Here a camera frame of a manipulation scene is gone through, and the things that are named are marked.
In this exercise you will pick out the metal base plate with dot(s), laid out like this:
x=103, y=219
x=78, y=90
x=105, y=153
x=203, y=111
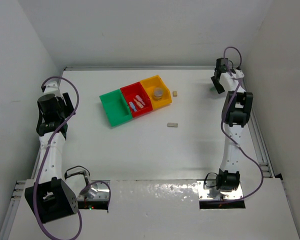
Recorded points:
x=98, y=191
x=207, y=191

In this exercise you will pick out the orange marker pen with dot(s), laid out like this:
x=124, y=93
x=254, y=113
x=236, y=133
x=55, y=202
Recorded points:
x=138, y=104

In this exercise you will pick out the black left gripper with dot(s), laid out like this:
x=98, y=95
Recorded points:
x=68, y=102

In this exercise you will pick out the yellow plastic bin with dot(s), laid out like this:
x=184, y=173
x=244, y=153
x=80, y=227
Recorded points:
x=149, y=84

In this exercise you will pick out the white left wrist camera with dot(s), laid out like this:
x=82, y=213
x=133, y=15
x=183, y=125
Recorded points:
x=51, y=87

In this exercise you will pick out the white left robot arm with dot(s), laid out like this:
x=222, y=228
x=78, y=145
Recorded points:
x=55, y=199

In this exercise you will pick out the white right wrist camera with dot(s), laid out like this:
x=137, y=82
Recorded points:
x=239, y=74

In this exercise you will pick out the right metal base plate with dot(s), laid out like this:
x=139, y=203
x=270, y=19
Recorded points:
x=207, y=191

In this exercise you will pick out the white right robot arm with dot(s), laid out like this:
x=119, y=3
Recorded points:
x=235, y=115

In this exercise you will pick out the red plastic bin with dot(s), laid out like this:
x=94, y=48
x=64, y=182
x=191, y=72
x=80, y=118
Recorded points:
x=129, y=92

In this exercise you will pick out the green plastic bin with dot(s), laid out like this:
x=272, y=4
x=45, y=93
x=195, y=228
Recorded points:
x=116, y=108

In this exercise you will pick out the aluminium frame rail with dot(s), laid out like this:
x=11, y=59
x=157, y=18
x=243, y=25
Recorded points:
x=256, y=139

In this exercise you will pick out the small beige eraser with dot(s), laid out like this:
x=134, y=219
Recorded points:
x=175, y=93

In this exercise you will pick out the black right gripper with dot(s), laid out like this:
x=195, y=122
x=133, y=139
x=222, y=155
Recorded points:
x=219, y=88

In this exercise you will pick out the grey rectangular eraser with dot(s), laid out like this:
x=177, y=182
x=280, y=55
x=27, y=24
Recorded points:
x=172, y=125

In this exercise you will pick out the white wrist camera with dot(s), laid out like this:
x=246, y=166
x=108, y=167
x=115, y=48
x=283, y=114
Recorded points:
x=239, y=74
x=51, y=87

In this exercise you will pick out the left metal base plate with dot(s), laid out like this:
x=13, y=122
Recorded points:
x=98, y=191

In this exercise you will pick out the blue marker pen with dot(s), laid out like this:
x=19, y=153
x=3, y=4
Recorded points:
x=133, y=106

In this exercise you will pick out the pink marker pen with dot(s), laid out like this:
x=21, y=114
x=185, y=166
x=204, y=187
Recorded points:
x=140, y=100

